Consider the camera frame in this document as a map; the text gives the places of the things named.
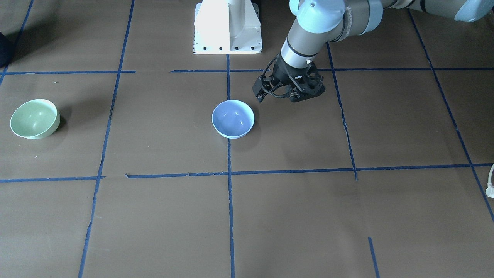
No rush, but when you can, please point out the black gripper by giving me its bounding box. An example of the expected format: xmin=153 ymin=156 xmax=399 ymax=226
xmin=273 ymin=59 xmax=326 ymax=103

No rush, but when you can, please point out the blue bowl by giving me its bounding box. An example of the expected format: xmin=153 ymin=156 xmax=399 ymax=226
xmin=211 ymin=100 xmax=255 ymax=139

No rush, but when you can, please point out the green bowl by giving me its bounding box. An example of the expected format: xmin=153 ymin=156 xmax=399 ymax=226
xmin=10 ymin=99 xmax=61 ymax=140

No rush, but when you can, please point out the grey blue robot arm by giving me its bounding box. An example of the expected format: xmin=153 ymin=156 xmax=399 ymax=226
xmin=254 ymin=0 xmax=493 ymax=102

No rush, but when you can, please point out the blue saucepan with lid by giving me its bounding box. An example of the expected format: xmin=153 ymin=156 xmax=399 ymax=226
xmin=0 ymin=33 xmax=14 ymax=67

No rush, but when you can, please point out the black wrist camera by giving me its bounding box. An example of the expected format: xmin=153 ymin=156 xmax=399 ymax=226
xmin=252 ymin=75 xmax=289 ymax=103

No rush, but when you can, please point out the white pedestal column base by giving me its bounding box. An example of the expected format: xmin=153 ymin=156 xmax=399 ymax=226
xmin=193 ymin=0 xmax=263 ymax=55

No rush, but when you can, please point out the white toaster cable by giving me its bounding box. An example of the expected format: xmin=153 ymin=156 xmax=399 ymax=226
xmin=486 ymin=164 xmax=494 ymax=199

